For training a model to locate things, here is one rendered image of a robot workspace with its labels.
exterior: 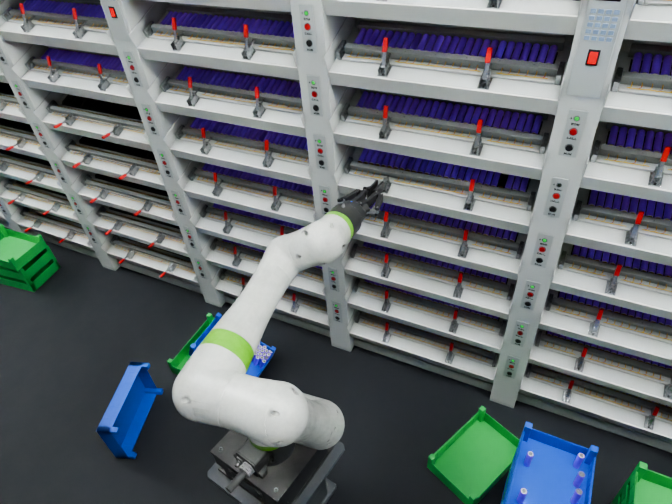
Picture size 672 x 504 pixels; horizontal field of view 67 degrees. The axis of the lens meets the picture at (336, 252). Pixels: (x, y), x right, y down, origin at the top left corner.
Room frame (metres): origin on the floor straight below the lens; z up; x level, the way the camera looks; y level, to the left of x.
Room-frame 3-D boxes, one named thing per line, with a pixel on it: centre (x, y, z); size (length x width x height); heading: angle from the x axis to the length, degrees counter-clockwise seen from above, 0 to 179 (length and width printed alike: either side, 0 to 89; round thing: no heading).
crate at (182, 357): (1.45, 0.60, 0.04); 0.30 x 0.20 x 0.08; 151
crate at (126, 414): (1.14, 0.85, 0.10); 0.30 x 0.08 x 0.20; 170
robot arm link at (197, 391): (0.64, 0.28, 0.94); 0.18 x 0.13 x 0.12; 157
